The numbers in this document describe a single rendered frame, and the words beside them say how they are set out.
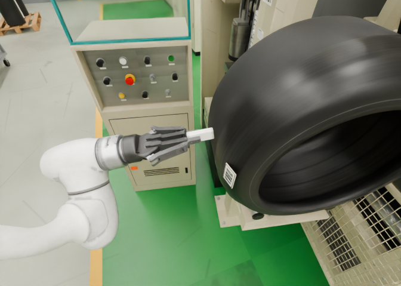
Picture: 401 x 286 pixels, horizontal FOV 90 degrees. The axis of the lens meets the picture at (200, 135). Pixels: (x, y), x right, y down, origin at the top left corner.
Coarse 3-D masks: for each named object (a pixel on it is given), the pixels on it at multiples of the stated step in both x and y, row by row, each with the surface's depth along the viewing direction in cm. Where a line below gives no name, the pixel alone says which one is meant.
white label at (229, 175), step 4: (224, 168) 50; (228, 168) 49; (224, 172) 51; (228, 172) 49; (232, 172) 47; (224, 176) 52; (228, 176) 50; (232, 176) 48; (228, 180) 51; (232, 180) 49; (232, 184) 49
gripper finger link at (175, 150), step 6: (180, 144) 50; (162, 150) 50; (168, 150) 50; (174, 150) 50; (180, 150) 51; (186, 150) 52; (150, 156) 49; (156, 156) 49; (162, 156) 50; (168, 156) 50; (156, 162) 50
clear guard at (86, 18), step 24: (72, 0) 80; (96, 0) 81; (120, 0) 82; (144, 0) 83; (168, 0) 84; (72, 24) 86; (96, 24) 87; (120, 24) 88; (144, 24) 90; (168, 24) 91
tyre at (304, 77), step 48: (288, 48) 43; (336, 48) 37; (384, 48) 35; (240, 96) 46; (288, 96) 37; (336, 96) 35; (384, 96) 35; (240, 144) 44; (288, 144) 41; (336, 144) 81; (384, 144) 66; (240, 192) 53; (288, 192) 79; (336, 192) 73
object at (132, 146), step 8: (128, 136) 52; (136, 136) 52; (144, 136) 55; (128, 144) 50; (136, 144) 51; (128, 152) 50; (136, 152) 51; (144, 152) 50; (152, 152) 51; (128, 160) 51; (136, 160) 51
